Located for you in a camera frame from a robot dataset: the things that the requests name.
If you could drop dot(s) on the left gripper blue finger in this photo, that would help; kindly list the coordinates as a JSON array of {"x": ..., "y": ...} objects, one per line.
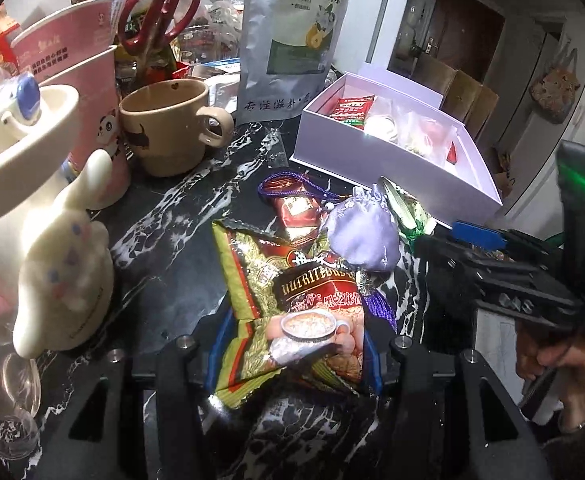
[{"x": 479, "y": 236}]

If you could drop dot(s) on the green triangular snack packet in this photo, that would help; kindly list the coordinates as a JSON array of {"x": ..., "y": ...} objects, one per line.
[{"x": 411, "y": 217}]

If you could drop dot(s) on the small red candy packet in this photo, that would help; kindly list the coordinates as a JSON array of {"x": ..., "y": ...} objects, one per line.
[{"x": 300, "y": 216}]

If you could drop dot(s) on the nutritious cereal bag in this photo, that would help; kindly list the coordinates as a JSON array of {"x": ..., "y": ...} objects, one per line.
[{"x": 290, "y": 307}]

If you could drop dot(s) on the right hand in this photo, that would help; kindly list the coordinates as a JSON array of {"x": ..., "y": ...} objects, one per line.
[{"x": 568, "y": 357}]

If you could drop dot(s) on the white gift box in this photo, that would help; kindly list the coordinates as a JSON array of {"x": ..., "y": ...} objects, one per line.
[{"x": 462, "y": 191}]

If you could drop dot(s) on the brown cardboard sheets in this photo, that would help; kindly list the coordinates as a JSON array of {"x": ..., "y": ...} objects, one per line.
[{"x": 463, "y": 97}]

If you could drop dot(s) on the clear bag of white cakes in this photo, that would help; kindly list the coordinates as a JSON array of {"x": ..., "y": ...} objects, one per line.
[{"x": 420, "y": 135}]

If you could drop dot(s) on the hanging patterned tote bag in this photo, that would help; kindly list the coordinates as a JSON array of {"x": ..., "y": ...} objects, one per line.
[{"x": 554, "y": 92}]

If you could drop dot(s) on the red snack packet in box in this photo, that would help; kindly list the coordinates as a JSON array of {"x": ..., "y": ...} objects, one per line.
[{"x": 352, "y": 111}]

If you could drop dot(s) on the dark entrance door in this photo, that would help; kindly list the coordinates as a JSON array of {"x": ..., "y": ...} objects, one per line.
[{"x": 464, "y": 35}]

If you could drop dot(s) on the silver tea pouch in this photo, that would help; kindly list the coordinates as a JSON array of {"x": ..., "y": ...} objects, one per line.
[{"x": 286, "y": 49}]

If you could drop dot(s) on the tan ceramic mug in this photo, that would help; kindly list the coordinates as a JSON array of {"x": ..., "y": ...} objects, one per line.
[{"x": 170, "y": 124}]

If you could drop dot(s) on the pink panda paper cup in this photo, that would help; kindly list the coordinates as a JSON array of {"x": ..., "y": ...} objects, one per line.
[{"x": 75, "y": 46}]

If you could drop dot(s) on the red handled scissors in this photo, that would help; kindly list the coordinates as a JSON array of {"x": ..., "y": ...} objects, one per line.
[{"x": 156, "y": 30}]

